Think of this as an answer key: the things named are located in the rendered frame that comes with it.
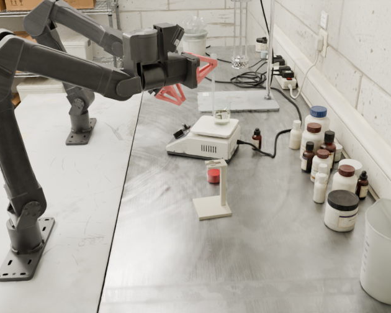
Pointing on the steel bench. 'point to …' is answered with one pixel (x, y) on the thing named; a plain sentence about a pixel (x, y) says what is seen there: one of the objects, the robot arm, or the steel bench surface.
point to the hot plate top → (205, 122)
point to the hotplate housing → (206, 145)
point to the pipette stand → (206, 212)
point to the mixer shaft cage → (241, 61)
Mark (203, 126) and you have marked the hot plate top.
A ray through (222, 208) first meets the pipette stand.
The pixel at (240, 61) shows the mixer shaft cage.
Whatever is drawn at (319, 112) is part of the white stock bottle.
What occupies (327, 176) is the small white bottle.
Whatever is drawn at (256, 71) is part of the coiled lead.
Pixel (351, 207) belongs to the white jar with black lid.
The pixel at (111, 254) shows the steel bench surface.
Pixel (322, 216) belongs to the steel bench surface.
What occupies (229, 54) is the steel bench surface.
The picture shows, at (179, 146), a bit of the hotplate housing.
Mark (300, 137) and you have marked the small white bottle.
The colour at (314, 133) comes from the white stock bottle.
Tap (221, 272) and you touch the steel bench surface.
